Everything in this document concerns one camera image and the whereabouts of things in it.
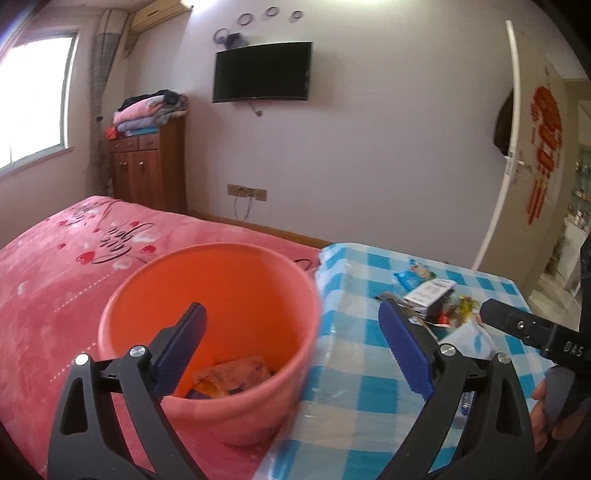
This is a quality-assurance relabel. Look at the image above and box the wall power socket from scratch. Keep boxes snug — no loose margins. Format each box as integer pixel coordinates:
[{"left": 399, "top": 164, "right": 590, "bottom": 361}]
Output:
[{"left": 226, "top": 184, "right": 267, "bottom": 202}]

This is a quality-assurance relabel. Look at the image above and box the folded clothes pile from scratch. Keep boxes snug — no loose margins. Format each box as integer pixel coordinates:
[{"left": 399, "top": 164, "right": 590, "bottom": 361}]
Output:
[{"left": 104, "top": 89, "right": 189, "bottom": 140}]

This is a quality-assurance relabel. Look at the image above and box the blue checkered blanket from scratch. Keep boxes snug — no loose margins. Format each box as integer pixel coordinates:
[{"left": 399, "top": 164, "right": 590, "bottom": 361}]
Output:
[{"left": 255, "top": 242, "right": 555, "bottom": 480}]

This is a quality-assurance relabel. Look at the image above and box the blue dog picture bag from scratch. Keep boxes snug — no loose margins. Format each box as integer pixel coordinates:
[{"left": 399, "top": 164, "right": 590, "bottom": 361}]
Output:
[{"left": 393, "top": 259, "right": 437, "bottom": 292}]

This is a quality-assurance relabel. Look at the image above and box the yellow oatmeal snack bag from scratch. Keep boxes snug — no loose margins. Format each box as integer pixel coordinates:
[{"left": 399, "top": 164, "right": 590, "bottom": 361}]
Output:
[{"left": 455, "top": 295, "right": 480, "bottom": 325}]

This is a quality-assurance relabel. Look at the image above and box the orange baby picture packet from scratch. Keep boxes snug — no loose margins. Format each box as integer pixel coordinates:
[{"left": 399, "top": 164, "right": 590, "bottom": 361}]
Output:
[{"left": 185, "top": 355, "right": 273, "bottom": 399}]

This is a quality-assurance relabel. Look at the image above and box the white bedroom door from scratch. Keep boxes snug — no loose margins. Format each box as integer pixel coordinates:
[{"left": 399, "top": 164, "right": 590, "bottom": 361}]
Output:
[{"left": 474, "top": 20, "right": 567, "bottom": 295}]

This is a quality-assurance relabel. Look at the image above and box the black milk carton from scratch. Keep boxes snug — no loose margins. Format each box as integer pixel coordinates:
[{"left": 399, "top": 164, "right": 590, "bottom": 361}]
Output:
[{"left": 404, "top": 278, "right": 456, "bottom": 319}]

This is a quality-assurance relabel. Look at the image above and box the air conditioner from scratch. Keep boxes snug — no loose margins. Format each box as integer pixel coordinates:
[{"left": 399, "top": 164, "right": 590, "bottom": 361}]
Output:
[{"left": 130, "top": 0, "right": 193, "bottom": 33}]

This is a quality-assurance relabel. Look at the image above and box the wooden dresser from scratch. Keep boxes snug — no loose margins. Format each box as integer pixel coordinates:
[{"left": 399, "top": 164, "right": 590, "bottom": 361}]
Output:
[{"left": 107, "top": 117, "right": 187, "bottom": 214}]

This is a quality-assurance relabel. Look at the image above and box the person right hand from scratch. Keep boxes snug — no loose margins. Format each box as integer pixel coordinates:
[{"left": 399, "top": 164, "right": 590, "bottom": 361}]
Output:
[{"left": 530, "top": 380, "right": 590, "bottom": 452}]

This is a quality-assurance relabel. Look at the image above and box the window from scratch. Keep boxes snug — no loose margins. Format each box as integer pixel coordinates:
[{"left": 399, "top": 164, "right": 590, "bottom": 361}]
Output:
[{"left": 1, "top": 30, "right": 78, "bottom": 175}]

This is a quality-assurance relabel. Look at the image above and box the red chinese knot ornament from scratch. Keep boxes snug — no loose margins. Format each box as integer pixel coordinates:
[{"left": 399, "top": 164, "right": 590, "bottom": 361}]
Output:
[{"left": 527, "top": 86, "right": 563, "bottom": 225}]

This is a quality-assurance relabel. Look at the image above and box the grey curtain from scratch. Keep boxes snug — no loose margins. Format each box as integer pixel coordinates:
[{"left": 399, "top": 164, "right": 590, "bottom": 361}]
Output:
[{"left": 89, "top": 8, "right": 129, "bottom": 195}]

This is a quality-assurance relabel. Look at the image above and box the orange plastic bucket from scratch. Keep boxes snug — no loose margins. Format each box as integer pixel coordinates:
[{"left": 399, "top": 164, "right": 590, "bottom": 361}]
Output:
[{"left": 98, "top": 243, "right": 322, "bottom": 446}]

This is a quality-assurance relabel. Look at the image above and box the pink bed cover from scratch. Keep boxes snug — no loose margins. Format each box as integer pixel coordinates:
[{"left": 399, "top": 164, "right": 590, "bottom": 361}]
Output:
[{"left": 1, "top": 196, "right": 318, "bottom": 474}]

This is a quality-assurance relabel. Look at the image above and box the wall mounted television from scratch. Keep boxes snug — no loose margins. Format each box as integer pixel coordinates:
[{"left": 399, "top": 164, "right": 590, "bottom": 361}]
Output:
[{"left": 212, "top": 42, "right": 312, "bottom": 103}]

